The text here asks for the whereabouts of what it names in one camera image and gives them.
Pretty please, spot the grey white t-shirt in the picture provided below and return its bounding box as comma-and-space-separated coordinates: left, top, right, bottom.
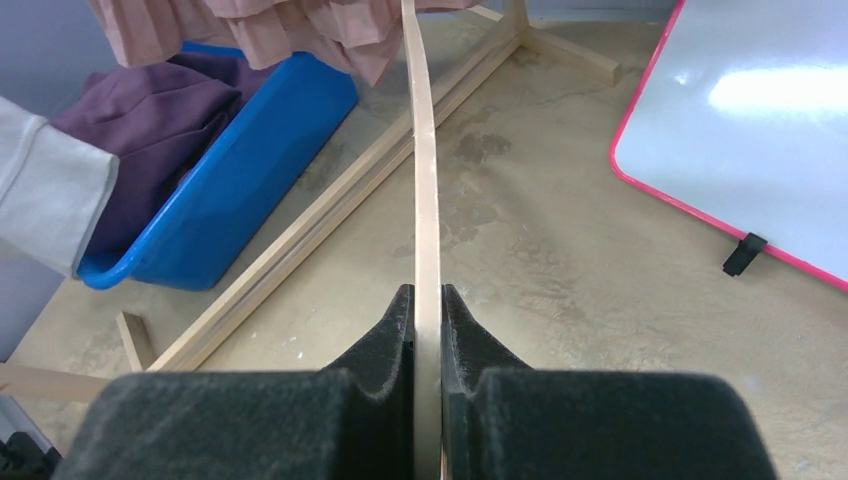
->
1, 98, 119, 277

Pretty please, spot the blue plastic bin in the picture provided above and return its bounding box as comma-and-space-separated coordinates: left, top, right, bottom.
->
77, 52, 358, 291

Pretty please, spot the wooden hanger with shirt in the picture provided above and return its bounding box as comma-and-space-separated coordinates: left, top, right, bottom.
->
401, 0, 442, 479

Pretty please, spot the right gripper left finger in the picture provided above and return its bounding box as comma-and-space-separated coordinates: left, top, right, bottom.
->
56, 285, 414, 479

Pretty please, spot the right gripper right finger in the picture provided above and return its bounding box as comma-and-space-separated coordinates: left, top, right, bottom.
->
442, 285, 776, 479

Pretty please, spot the wooden clothes rack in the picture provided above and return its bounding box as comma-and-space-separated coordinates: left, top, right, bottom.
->
0, 0, 624, 404

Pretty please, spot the pink garment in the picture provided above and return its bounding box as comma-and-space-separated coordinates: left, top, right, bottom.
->
86, 0, 482, 89

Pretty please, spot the purple shirt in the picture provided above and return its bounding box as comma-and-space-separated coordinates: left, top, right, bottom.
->
51, 53, 274, 255

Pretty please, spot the whiteboard with pink frame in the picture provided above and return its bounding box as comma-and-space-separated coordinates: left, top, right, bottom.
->
609, 1, 847, 289

